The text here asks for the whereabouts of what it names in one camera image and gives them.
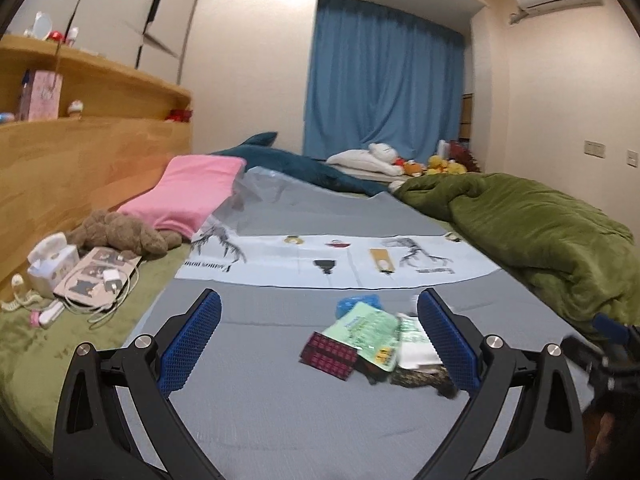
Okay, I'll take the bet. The blue shark plush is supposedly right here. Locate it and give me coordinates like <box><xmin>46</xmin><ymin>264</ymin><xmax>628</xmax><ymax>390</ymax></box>
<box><xmin>207</xmin><ymin>131</ymin><xmax>396</xmax><ymax>197</ymax></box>

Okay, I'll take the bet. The pink and white small device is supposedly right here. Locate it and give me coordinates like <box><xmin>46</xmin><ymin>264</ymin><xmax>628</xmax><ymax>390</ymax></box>
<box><xmin>30</xmin><ymin>305</ymin><xmax>66</xmax><ymax>328</ymax></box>

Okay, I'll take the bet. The pink box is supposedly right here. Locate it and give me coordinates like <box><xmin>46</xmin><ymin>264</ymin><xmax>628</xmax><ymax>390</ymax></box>
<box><xmin>20</xmin><ymin>71</ymin><xmax>63</xmax><ymax>122</ymax></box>

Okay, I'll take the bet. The green bed sheet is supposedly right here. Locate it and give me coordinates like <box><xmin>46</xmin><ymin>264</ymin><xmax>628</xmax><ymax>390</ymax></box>
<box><xmin>0</xmin><ymin>245</ymin><xmax>193</xmax><ymax>456</ymax></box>

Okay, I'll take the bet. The wooden headboard shelf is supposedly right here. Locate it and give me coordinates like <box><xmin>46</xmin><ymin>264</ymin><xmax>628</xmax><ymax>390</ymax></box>
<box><xmin>0</xmin><ymin>35</ymin><xmax>195</xmax><ymax>301</ymax></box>

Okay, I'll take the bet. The blue curtain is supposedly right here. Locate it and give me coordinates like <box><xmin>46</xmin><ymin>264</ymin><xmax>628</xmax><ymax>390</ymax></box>
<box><xmin>302</xmin><ymin>0</ymin><xmax>466</xmax><ymax>181</ymax></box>

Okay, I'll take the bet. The yellow plush toy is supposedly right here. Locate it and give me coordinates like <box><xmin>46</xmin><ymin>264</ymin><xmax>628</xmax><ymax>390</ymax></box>
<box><xmin>425</xmin><ymin>155</ymin><xmax>468</xmax><ymax>176</ymax></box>

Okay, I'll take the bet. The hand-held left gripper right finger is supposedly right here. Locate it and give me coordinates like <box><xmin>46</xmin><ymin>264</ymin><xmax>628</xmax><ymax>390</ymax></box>
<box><xmin>416</xmin><ymin>287</ymin><xmax>588</xmax><ymax>480</ymax></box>

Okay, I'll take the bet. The white plush toy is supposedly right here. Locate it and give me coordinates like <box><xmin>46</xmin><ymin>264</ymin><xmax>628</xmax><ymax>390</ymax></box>
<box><xmin>369</xmin><ymin>142</ymin><xmax>406</xmax><ymax>166</ymax></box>

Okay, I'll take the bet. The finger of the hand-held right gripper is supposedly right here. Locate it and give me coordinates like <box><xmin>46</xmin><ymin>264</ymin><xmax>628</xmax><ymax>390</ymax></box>
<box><xmin>591</xmin><ymin>312</ymin><xmax>640</xmax><ymax>352</ymax></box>

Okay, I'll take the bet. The white and green wrapper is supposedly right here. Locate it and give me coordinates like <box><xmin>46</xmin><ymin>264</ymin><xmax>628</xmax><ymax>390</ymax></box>
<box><xmin>397</xmin><ymin>312</ymin><xmax>443</xmax><ymax>371</ymax></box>

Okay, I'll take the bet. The pink pillow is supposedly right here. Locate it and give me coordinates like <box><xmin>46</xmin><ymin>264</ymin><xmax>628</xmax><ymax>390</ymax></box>
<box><xmin>116</xmin><ymin>155</ymin><xmax>247</xmax><ymax>238</ymax></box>

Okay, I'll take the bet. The round mirror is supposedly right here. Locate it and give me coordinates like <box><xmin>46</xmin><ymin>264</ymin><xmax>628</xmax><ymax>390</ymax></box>
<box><xmin>32</xmin><ymin>12</ymin><xmax>56</xmax><ymax>38</ymax></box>

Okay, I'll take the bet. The white coiled cable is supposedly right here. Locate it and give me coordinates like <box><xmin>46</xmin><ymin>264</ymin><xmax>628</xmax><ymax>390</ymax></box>
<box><xmin>0</xmin><ymin>290</ymin><xmax>46</xmax><ymax>312</ymax></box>

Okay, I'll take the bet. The white wardrobe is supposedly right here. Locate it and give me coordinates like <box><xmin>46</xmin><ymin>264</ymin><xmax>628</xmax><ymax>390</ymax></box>
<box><xmin>10</xmin><ymin>0</ymin><xmax>211</xmax><ymax>91</ymax></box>

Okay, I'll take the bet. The brown plush toy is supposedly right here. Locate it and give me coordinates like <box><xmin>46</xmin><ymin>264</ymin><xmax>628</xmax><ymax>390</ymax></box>
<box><xmin>67</xmin><ymin>210</ymin><xmax>183</xmax><ymax>258</ymax></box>

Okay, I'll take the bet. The white wet wipes pack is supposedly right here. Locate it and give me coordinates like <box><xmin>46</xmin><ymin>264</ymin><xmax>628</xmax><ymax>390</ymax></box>
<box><xmin>27</xmin><ymin>232</ymin><xmax>81</xmax><ymax>298</ymax></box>

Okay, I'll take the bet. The blue wrapper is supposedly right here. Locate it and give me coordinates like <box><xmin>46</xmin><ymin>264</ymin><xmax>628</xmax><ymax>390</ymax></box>
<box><xmin>336</xmin><ymin>296</ymin><xmax>383</xmax><ymax>318</ymax></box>

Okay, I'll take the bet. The green and white packet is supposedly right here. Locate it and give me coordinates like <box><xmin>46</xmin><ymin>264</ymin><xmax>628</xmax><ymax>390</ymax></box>
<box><xmin>322</xmin><ymin>302</ymin><xmax>401</xmax><ymax>373</ymax></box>

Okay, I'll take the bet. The dark plaid packet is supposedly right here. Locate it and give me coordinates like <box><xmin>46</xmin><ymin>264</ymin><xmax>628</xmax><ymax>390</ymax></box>
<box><xmin>300</xmin><ymin>331</ymin><xmax>360</xmax><ymax>382</ymax></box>

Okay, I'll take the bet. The green blanket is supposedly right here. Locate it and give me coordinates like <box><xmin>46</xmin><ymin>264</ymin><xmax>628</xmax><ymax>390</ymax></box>
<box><xmin>390</xmin><ymin>172</ymin><xmax>636</xmax><ymax>341</ymax></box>

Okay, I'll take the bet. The white charger cable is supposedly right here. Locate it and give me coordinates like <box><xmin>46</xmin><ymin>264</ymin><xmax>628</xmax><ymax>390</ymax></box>
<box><xmin>60</xmin><ymin>260</ymin><xmax>146</xmax><ymax>331</ymax></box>

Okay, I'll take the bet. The brown patterned wrapper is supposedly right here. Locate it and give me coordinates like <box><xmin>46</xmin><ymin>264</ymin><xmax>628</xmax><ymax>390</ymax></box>
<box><xmin>390</xmin><ymin>365</ymin><xmax>461</xmax><ymax>401</ymax></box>

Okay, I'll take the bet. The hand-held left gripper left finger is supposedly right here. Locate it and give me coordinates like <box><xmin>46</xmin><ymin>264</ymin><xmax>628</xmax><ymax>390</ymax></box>
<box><xmin>52</xmin><ymin>289</ymin><xmax>223</xmax><ymax>480</ymax></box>

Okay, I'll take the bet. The printed clear plastic sheet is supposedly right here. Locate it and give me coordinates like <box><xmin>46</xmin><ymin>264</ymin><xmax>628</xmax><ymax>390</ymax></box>
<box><xmin>175</xmin><ymin>165</ymin><xmax>506</xmax><ymax>290</ymax></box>

